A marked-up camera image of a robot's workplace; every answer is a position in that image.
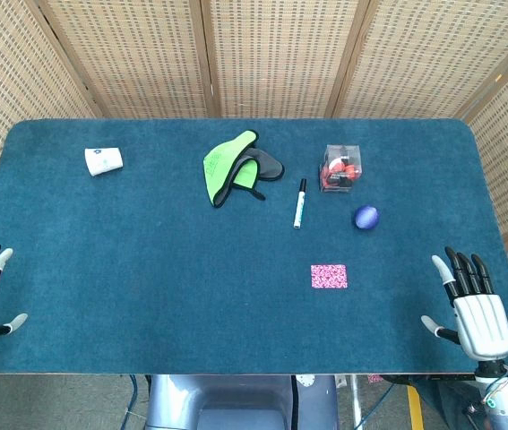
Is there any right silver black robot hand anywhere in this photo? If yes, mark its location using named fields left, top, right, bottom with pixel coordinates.
left=420, top=245, right=508, bottom=362

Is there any pink patterned card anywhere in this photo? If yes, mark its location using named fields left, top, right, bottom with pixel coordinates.
left=310, top=264, right=349, bottom=290

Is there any white metal stand leg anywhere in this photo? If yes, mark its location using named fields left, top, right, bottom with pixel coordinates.
left=349, top=374, right=363, bottom=429

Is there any blue ball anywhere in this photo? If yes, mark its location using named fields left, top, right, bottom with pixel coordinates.
left=353, top=204, right=381, bottom=232

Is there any white paper cup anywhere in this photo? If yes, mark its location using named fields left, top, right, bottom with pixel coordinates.
left=84, top=146, right=125, bottom=177

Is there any clear box of red-black parts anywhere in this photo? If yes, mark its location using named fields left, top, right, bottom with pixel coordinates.
left=318, top=143, right=363, bottom=194

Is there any white marker with black cap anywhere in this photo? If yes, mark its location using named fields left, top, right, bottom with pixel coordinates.
left=292, top=177, right=308, bottom=230

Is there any grey-blue robot torso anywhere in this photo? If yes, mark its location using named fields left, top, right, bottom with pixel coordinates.
left=144, top=374, right=340, bottom=430

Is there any green and grey cloth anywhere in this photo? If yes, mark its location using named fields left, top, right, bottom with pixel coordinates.
left=202, top=129, right=286, bottom=210

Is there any blue cable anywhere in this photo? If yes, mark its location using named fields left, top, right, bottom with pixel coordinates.
left=355, top=380, right=399, bottom=430
left=121, top=374, right=142, bottom=430

